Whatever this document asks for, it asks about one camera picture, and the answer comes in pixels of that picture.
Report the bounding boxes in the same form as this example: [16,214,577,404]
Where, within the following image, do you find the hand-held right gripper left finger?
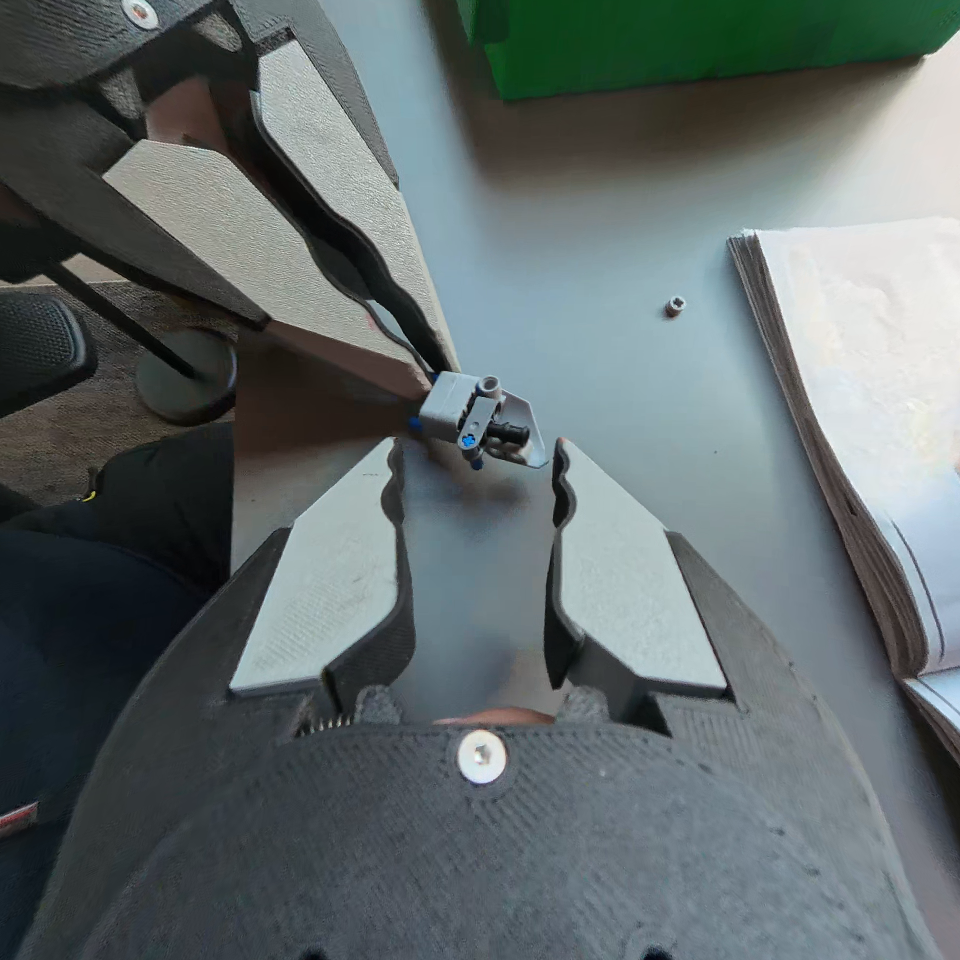
[228,437,417,710]

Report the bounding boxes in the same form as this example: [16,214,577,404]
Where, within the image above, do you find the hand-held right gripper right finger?
[544,437,730,721]

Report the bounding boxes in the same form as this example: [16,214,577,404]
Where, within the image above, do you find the grey round furniture foot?
[45,258,240,427]

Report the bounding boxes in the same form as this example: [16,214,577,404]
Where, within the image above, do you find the black mesh office chair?
[0,288,99,421]

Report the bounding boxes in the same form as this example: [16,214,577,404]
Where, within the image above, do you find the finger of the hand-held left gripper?
[249,36,460,378]
[101,137,438,406]

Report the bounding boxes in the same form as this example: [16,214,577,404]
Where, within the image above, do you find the person's legs in dark trousers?
[0,423,237,960]

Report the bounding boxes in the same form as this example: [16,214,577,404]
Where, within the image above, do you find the green box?
[453,0,960,102]

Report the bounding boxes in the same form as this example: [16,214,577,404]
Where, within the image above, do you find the lego instruction booklet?
[727,217,960,759]

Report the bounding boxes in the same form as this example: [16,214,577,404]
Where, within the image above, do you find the grey lego assembly blue pins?
[408,369,537,472]

